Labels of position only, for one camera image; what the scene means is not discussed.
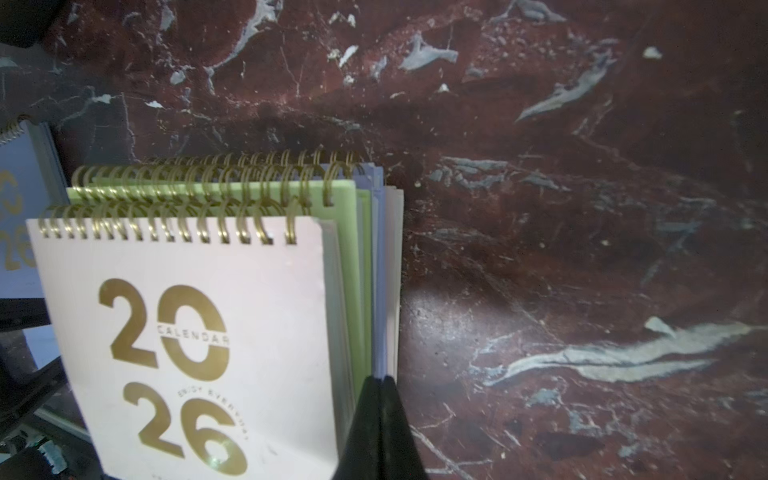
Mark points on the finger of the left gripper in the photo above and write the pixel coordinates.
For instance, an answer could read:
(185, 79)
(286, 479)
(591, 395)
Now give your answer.
(19, 400)

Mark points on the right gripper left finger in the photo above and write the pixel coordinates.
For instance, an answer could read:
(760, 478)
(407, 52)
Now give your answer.
(360, 459)

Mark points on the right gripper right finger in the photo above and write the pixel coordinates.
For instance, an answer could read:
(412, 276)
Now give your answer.
(399, 456)

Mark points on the pink calendar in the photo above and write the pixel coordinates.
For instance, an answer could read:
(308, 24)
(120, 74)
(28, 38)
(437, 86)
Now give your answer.
(199, 348)

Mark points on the purple calendar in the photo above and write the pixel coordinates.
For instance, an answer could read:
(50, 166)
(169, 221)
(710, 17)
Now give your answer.
(378, 252)
(32, 179)
(393, 243)

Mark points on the green calendar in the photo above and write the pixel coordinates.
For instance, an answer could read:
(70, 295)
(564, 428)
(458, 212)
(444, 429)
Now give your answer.
(157, 200)

